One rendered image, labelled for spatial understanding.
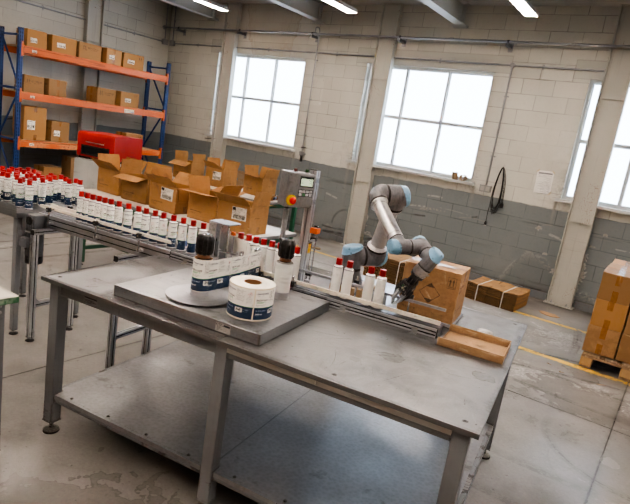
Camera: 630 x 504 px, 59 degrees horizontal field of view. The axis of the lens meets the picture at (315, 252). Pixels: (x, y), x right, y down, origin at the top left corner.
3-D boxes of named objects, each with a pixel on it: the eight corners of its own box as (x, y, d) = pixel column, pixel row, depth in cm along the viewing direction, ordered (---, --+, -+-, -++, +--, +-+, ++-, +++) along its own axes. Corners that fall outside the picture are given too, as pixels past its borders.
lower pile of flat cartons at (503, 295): (462, 296, 688) (465, 280, 684) (478, 290, 731) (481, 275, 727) (513, 312, 651) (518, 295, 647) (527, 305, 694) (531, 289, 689)
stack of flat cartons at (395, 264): (360, 277, 706) (365, 252, 699) (377, 271, 752) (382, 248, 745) (408, 290, 676) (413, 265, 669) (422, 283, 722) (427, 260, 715)
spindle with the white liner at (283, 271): (267, 296, 273) (275, 237, 266) (276, 293, 280) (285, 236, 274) (283, 301, 269) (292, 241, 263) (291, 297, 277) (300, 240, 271)
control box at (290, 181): (276, 203, 306) (281, 169, 302) (303, 205, 315) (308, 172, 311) (284, 206, 298) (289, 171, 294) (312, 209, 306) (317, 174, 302)
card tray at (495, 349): (436, 344, 258) (438, 336, 257) (449, 330, 281) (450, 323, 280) (502, 364, 245) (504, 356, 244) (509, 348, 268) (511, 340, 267)
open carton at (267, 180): (233, 191, 722) (237, 163, 714) (256, 192, 756) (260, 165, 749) (256, 198, 698) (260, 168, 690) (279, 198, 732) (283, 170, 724)
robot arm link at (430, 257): (440, 248, 269) (447, 259, 262) (425, 264, 273) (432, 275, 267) (429, 242, 264) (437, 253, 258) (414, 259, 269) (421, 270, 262)
